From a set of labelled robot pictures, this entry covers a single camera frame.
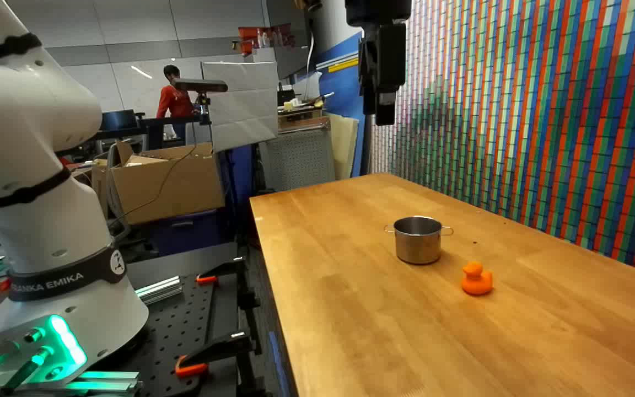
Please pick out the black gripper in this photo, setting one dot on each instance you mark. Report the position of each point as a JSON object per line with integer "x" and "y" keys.
{"x": 383, "y": 57}

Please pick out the orange rubber duck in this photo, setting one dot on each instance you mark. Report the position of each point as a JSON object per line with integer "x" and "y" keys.
{"x": 476, "y": 281}

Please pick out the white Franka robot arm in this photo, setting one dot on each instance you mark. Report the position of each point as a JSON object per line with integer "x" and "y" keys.
{"x": 31, "y": 145}

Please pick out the small steel pot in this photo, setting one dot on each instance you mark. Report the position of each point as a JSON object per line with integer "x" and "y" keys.
{"x": 416, "y": 242}

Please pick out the blue column with yellow stripe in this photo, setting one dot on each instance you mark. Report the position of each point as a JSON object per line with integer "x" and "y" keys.
{"x": 343, "y": 80}

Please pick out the white panel board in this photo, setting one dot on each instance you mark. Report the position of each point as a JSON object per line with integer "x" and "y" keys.
{"x": 242, "y": 101}

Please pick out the person in red shirt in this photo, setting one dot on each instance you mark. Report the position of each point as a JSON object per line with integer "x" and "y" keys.
{"x": 174, "y": 101}

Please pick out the orange black bar clamp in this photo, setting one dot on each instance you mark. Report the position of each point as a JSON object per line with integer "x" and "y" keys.
{"x": 210, "y": 356}
{"x": 218, "y": 273}

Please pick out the brown cardboard box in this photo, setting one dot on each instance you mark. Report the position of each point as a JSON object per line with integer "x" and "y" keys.
{"x": 164, "y": 183}

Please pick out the aluminium extrusion bar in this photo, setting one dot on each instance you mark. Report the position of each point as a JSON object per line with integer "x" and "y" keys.
{"x": 158, "y": 289}

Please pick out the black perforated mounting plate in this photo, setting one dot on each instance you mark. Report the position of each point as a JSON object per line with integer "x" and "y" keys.
{"x": 176, "y": 332}

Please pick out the black camera on tripod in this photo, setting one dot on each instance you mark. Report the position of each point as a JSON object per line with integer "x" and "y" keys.
{"x": 200, "y": 87}

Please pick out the green lit aluminium base frame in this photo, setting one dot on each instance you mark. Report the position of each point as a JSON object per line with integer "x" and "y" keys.
{"x": 53, "y": 377}

